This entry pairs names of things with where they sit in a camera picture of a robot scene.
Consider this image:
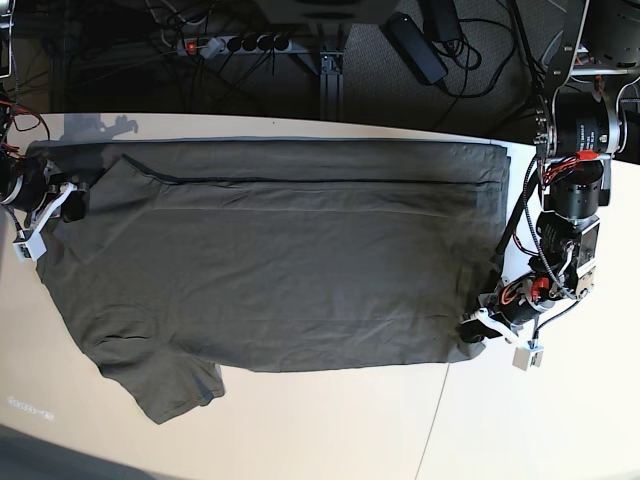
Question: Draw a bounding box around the olive green T-shirt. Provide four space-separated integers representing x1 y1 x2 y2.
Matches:
37 140 510 423

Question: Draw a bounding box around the aluminium table leg profile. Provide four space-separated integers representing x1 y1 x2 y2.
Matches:
316 23 345 122

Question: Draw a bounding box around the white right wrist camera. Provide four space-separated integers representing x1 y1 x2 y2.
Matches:
12 232 47 262

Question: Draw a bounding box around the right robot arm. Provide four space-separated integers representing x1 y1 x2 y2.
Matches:
1 1 89 243

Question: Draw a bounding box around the small black power adapter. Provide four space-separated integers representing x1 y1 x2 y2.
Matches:
418 0 463 43

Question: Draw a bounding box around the white power strip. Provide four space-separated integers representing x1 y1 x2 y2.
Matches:
176 34 296 59

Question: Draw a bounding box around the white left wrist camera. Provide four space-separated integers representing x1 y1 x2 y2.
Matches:
512 342 544 371

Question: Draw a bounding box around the black power adapter brick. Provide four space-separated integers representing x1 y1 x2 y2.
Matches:
381 12 448 86

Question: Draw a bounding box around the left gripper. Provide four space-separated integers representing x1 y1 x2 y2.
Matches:
457 277 550 344

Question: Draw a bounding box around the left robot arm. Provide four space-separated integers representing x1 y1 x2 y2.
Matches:
457 1 639 353

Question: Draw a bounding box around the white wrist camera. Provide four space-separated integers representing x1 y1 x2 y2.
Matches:
12 232 47 262
512 342 544 371

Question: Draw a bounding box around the black tripod stand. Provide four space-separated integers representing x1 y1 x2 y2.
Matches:
491 1 545 133

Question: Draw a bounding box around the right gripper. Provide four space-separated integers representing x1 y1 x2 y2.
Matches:
14 159 90 239

